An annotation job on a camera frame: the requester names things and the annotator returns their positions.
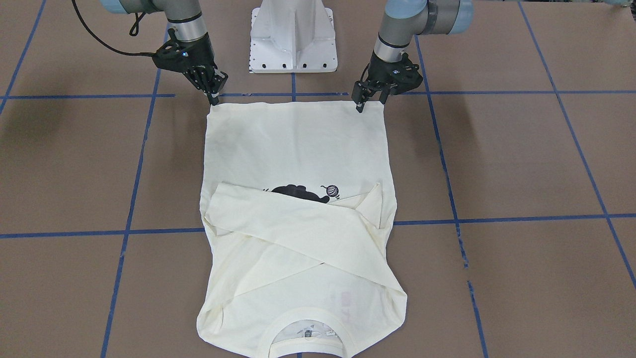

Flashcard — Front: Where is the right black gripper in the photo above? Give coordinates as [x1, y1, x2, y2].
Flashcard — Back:
[152, 32, 229, 106]

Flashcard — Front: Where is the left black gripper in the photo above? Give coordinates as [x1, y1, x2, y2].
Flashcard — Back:
[352, 52, 423, 113]

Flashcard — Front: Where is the cream long-sleeve cat shirt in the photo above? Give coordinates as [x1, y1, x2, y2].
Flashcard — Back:
[197, 100, 407, 358]

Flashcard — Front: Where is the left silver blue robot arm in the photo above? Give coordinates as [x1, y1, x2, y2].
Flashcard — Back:
[351, 0, 475, 113]

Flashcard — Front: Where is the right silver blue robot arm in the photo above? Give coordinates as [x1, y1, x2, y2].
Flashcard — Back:
[101, 0, 229, 106]

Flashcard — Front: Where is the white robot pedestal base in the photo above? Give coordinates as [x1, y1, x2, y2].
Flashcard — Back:
[248, 0, 338, 74]

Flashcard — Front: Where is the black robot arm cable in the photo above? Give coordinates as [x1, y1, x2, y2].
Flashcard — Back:
[71, 0, 155, 56]

